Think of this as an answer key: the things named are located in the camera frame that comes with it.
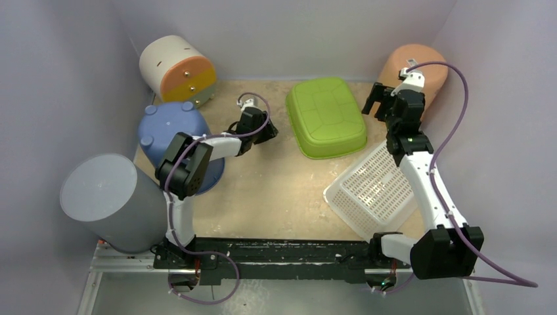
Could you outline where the orange capybara bucket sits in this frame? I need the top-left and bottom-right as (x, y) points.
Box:
(376, 44), (449, 117)

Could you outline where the green plastic basin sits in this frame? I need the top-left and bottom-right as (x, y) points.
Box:
(285, 77), (367, 159)

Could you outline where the blue plastic bucket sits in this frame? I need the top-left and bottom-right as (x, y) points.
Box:
(137, 101), (226, 196)

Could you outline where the green plastic basket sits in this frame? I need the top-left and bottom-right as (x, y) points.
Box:
(323, 141), (418, 241)

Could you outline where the grey plastic bucket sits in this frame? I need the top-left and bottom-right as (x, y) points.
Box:
(59, 154), (167, 254)

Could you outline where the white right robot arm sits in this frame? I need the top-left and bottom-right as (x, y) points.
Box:
(362, 82), (484, 280)

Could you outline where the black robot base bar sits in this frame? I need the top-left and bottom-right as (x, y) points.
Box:
(150, 237), (411, 286)

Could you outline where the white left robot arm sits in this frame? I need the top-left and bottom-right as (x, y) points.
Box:
(155, 106), (278, 268)

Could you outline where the white cylindrical drawer cabinet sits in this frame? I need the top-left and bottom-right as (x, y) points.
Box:
(139, 35), (217, 108)

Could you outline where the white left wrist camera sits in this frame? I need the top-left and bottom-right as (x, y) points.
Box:
(236, 98), (258, 112)

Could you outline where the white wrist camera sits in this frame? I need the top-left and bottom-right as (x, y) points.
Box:
(391, 68), (425, 96)
(236, 98), (258, 112)

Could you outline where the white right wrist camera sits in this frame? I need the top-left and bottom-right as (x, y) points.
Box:
(391, 68), (425, 96)

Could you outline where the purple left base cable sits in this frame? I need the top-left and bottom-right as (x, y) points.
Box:
(167, 253), (242, 306)

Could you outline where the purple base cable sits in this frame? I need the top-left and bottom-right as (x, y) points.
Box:
(372, 259), (418, 297)
(167, 253), (242, 306)

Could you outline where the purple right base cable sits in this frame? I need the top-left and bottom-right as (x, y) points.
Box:
(372, 259), (418, 297)

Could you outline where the aluminium frame rail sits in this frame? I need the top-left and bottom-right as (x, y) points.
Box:
(78, 238), (485, 314)

